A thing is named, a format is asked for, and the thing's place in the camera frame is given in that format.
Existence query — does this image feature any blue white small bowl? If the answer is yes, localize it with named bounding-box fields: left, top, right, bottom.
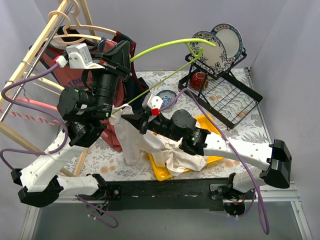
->
left=157, top=89, right=177, bottom=108

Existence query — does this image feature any floral blue plate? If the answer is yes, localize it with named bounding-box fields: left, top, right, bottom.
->
left=189, top=31, right=227, bottom=75

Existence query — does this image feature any white tank top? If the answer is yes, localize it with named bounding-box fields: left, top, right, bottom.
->
left=138, top=130, right=207, bottom=177

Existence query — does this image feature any pink hanger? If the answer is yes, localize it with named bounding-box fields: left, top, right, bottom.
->
left=8, top=97, right=61, bottom=126

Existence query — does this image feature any red mug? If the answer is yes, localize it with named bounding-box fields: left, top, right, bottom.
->
left=189, top=71, right=209, bottom=91

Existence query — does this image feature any white camisole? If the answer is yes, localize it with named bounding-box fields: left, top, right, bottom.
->
left=109, top=104, right=151, bottom=166

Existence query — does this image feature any cream hanger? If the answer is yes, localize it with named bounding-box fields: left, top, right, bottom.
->
left=45, top=34, right=105, bottom=48
left=31, top=77, right=65, bottom=95
left=47, top=0, right=117, bottom=42

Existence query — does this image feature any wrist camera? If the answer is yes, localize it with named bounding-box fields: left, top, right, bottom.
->
left=54, top=43, right=104, bottom=70
left=142, top=92, right=163, bottom=116

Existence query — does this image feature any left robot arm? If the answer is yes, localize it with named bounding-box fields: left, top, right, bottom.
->
left=11, top=40, right=131, bottom=208

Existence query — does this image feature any cream hanger front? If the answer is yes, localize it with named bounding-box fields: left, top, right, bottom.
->
left=31, top=77, right=65, bottom=95

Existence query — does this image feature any yellow plastic tray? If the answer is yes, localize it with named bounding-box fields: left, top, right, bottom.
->
left=147, top=113, right=225, bottom=182

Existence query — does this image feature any navy tank top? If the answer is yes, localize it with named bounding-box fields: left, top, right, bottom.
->
left=112, top=31, right=149, bottom=112

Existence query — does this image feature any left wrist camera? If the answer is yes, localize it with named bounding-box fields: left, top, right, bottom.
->
left=54, top=43, right=104, bottom=70

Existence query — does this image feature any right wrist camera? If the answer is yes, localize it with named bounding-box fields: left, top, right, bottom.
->
left=142, top=92, right=163, bottom=116

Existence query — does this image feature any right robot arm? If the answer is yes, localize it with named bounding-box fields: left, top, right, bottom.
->
left=122, top=109, right=292, bottom=199

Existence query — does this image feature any wooden clothes rack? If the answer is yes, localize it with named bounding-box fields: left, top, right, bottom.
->
left=0, top=0, right=93, bottom=177

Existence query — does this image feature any green hanger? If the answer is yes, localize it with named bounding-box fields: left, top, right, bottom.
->
left=109, top=38, right=216, bottom=119

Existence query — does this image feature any green rimmed white plate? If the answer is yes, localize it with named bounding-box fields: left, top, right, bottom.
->
left=211, top=23, right=243, bottom=63

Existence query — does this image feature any black wire dish rack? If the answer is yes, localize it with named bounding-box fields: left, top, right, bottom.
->
left=178, top=49, right=263, bottom=129

